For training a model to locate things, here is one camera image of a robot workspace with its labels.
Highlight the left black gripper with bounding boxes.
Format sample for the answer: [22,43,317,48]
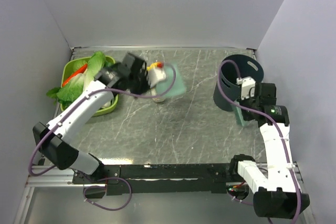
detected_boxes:
[128,68,156,100]

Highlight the teal hand brush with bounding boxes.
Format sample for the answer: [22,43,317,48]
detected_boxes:
[232,99,247,127]

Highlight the teal dustpan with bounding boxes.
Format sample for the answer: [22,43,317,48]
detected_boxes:
[154,63,186,99]

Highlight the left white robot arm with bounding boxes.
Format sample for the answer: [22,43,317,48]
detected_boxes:
[33,52,150,183]

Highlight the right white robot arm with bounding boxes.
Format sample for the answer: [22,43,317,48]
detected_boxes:
[229,77,310,223]

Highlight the yellow napa cabbage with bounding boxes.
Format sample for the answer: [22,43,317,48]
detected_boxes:
[146,62,167,103]

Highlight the dark grey waste bin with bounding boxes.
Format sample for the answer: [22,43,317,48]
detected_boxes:
[213,54,265,112]

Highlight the white green napa cabbage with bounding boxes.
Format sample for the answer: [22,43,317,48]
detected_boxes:
[83,51,106,91]

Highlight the orange carrot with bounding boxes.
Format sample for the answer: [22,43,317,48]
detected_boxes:
[62,63,88,87]

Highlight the green lettuce leaf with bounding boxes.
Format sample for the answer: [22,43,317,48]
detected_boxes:
[46,73,84,108]

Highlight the green plastic basket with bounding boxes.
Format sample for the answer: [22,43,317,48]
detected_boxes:
[55,51,116,111]

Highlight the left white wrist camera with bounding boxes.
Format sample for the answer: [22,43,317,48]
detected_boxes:
[146,62,166,88]

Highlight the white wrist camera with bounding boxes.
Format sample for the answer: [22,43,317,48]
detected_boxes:
[146,62,166,88]
[236,77,256,100]

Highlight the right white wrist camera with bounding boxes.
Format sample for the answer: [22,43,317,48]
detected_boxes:
[236,77,256,100]

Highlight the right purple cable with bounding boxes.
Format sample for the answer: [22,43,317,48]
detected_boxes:
[217,59,302,224]

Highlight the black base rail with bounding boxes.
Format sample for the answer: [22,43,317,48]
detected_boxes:
[72,163,243,196]

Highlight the aluminium frame rail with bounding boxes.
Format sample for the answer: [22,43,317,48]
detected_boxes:
[13,47,316,224]

